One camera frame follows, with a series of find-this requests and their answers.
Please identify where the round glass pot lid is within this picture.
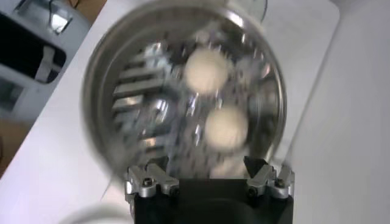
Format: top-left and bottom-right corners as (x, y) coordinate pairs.
(225, 0), (269, 24)

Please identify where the large white plate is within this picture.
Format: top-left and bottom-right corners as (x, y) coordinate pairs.
(57, 203), (132, 224)

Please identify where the white steamed baozi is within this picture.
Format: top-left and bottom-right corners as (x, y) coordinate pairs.
(183, 47), (230, 96)
(203, 105), (249, 152)

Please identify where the perforated steel steamer basket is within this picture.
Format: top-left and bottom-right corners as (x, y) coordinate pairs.
(80, 0), (289, 183)

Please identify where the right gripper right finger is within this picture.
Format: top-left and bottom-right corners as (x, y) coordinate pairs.
(243, 155), (296, 200)

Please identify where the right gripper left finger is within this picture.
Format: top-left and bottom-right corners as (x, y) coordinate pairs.
(124, 156), (180, 203)

